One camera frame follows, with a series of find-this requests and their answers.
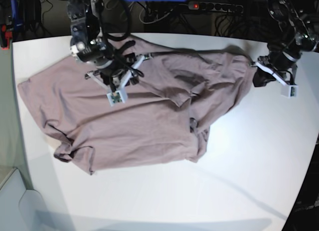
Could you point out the grey side panel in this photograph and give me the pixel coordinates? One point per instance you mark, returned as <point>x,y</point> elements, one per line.
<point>22,209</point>

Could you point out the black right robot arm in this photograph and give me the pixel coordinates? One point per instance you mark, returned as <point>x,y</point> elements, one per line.
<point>91,43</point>

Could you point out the red black clamp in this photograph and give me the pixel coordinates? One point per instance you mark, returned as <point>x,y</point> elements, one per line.
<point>5,36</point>

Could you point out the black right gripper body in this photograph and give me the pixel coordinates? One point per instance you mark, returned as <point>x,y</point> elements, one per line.
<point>112,74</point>

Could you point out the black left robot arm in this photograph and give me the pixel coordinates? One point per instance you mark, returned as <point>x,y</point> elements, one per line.
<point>298,21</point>

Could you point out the mauve t-shirt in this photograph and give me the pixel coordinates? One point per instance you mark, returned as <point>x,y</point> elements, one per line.
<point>166,118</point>

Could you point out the black power strip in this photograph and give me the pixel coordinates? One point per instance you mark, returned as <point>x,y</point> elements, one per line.
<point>215,7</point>

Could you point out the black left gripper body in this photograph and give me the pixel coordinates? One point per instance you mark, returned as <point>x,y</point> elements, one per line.
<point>282,60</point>

